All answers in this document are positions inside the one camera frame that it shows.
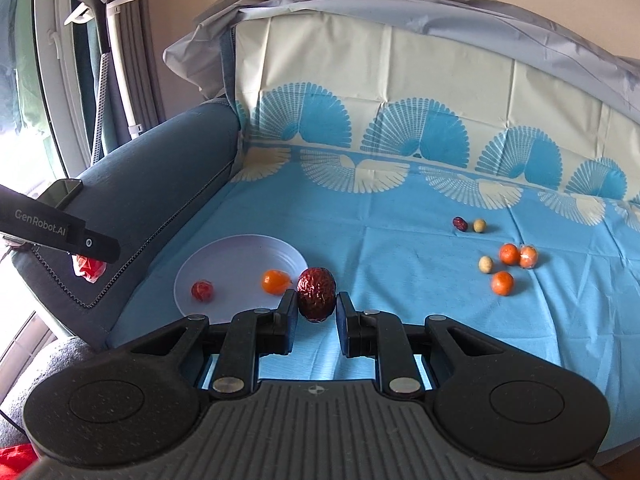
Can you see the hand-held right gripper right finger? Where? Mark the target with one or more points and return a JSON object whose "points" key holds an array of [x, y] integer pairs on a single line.
{"points": [[345, 327]]}

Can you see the grey fleece cloth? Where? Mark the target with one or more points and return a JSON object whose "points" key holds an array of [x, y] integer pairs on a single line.
{"points": [[45, 365]]}

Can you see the dark dried date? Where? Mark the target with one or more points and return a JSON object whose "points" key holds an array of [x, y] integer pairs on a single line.
{"points": [[459, 223]]}

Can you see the grey sheet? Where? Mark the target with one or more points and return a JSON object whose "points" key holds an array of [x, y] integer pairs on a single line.
{"points": [[500, 15]]}

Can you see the white round plate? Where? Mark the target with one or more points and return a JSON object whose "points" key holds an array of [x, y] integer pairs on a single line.
{"points": [[235, 265]]}

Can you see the red candy ball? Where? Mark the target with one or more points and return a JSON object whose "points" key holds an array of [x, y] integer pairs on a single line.
{"points": [[202, 291]]}

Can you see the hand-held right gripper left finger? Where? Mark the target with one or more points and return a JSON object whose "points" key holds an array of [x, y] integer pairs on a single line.
{"points": [[287, 322]]}

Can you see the red cloth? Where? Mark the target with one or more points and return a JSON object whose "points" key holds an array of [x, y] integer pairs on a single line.
{"points": [[12, 460]]}

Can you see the blue fabric sofa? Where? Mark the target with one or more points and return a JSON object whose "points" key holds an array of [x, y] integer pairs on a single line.
{"points": [[160, 175]]}

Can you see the blue fan-print tablecloth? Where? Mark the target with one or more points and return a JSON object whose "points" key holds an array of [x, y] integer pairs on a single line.
{"points": [[400, 270]]}

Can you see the red-brown dried date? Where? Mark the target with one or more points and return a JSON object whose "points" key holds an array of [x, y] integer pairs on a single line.
{"points": [[316, 294]]}

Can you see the red fruit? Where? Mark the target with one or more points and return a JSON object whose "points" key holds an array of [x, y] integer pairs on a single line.
{"points": [[91, 269]]}

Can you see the pale longan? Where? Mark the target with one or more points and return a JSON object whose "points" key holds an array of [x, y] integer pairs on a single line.
{"points": [[485, 264], [480, 225]]}

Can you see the small orange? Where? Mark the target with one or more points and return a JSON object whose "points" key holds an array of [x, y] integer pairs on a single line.
{"points": [[502, 283], [509, 254], [274, 282]]}

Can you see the plastic-wrapped orange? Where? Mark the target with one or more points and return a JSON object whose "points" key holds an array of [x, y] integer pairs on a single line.
{"points": [[529, 257]]}

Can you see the dark smartphone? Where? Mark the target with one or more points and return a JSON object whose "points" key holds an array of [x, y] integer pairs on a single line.
{"points": [[64, 191]]}

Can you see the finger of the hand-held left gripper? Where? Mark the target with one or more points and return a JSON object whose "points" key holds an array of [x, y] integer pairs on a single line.
{"points": [[95, 245]]}

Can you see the white window frame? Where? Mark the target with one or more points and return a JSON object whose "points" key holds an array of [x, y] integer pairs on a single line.
{"points": [[60, 60]]}

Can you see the white garment steamer stand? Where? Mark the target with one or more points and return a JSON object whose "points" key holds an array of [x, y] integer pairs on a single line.
{"points": [[122, 60]]}

